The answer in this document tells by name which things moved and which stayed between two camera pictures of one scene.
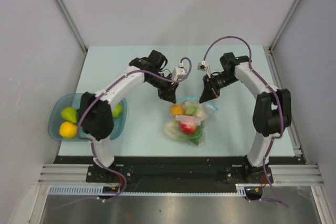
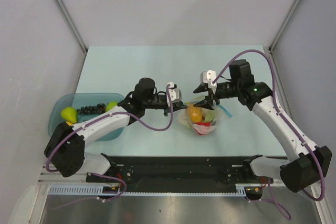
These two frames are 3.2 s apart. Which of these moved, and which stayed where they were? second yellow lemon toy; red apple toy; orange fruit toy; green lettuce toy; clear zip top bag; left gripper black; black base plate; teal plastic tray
Moved: left gripper black; red apple toy; orange fruit toy; green lettuce toy; clear zip top bag
Stayed: second yellow lemon toy; black base plate; teal plastic tray
